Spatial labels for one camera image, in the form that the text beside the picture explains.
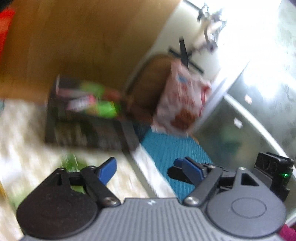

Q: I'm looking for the bright green snack packet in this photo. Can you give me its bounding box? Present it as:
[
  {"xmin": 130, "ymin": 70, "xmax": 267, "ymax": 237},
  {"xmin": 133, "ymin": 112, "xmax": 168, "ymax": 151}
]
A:
[{"xmin": 85, "ymin": 100, "xmax": 121, "ymax": 119}]

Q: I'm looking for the pink chewing gum box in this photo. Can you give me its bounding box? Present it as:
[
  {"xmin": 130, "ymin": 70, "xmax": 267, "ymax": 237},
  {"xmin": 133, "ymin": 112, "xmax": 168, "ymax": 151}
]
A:
[{"xmin": 66, "ymin": 95, "xmax": 97, "ymax": 111}]

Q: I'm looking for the blue patterned blanket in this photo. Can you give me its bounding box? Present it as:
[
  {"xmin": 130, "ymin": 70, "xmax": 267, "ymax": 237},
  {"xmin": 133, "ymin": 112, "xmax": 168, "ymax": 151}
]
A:
[{"xmin": 141, "ymin": 131, "xmax": 212, "ymax": 200}]

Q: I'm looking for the black metal storage box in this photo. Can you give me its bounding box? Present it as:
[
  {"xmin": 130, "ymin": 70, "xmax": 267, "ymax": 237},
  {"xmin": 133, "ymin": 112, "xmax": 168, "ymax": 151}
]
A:
[{"xmin": 45, "ymin": 75, "xmax": 148, "ymax": 151}]

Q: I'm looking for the pink twisted-snack bag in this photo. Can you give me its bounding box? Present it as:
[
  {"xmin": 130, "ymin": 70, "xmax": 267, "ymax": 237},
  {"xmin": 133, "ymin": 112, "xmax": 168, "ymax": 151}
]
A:
[{"xmin": 152, "ymin": 60, "xmax": 211, "ymax": 137}]

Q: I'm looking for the beige patterned bed sheet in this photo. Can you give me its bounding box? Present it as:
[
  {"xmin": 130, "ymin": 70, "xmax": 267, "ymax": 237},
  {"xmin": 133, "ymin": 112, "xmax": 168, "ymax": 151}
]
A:
[{"xmin": 1, "ymin": 99, "xmax": 175, "ymax": 240}]

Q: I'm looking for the red gift bag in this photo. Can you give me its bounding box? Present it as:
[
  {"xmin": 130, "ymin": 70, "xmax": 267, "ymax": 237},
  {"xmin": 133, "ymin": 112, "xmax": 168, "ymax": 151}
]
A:
[{"xmin": 0, "ymin": 8, "xmax": 15, "ymax": 56}]

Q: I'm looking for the brown wood wall panel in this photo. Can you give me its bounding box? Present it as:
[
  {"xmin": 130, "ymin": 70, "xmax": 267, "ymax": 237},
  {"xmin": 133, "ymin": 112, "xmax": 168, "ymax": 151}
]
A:
[{"xmin": 1, "ymin": 1, "xmax": 178, "ymax": 103}]

